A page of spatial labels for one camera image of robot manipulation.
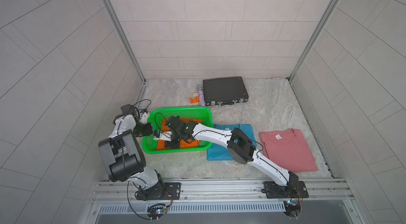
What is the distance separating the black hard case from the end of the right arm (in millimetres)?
320

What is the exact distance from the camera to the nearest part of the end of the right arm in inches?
26.8

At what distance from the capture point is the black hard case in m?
1.01
